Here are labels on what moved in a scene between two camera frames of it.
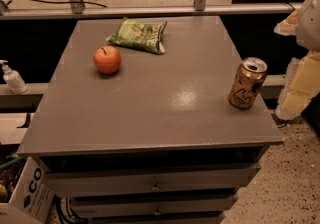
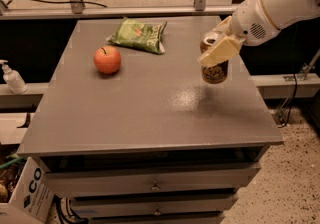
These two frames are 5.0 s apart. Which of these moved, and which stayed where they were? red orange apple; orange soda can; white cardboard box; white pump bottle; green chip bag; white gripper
Moved: white gripper; orange soda can
Stayed: green chip bag; red orange apple; white pump bottle; white cardboard box
